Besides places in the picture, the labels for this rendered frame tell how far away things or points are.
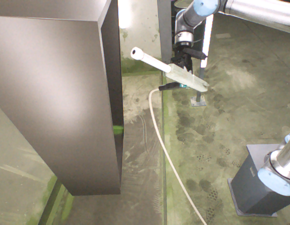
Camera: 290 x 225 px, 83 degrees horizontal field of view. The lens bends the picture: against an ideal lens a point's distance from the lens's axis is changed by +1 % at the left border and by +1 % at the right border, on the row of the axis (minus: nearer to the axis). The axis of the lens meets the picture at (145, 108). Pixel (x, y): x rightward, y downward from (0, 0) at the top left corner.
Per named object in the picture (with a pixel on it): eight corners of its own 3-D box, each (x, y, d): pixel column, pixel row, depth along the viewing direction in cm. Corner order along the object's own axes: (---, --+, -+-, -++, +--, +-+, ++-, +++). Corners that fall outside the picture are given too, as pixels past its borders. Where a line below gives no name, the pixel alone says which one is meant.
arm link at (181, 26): (182, 4, 76) (172, 17, 86) (182, 28, 75) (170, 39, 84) (199, 10, 80) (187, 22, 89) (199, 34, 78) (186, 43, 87)
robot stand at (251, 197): (260, 179, 157) (295, 143, 111) (277, 217, 136) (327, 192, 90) (226, 179, 161) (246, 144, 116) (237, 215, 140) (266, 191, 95)
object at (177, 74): (172, 88, 97) (211, 81, 81) (172, 96, 96) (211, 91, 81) (99, 61, 62) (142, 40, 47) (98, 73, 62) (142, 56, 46)
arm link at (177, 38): (196, 38, 82) (187, 28, 75) (196, 47, 81) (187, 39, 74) (180, 43, 88) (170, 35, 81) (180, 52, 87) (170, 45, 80)
